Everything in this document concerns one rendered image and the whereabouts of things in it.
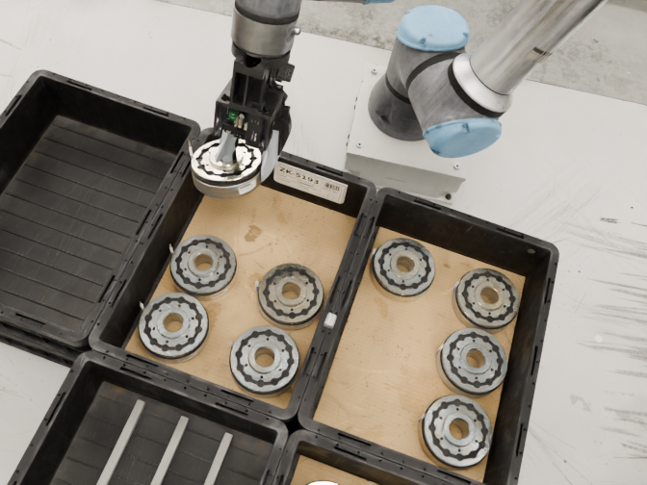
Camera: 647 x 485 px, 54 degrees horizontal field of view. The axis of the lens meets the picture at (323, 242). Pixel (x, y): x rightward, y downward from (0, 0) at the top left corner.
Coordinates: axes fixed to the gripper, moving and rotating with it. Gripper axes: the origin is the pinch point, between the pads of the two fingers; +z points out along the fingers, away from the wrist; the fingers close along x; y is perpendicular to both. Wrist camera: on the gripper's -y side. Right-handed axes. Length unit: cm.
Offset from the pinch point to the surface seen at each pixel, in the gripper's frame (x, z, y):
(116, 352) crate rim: -8.4, 16.9, 25.2
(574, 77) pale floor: 84, 46, -167
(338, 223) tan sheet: 14.7, 14.6, -10.1
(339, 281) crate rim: 17.5, 10.1, 7.2
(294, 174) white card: 5.5, 7.4, -10.4
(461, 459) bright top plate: 41, 22, 22
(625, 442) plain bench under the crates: 73, 32, 3
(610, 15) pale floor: 96, 32, -204
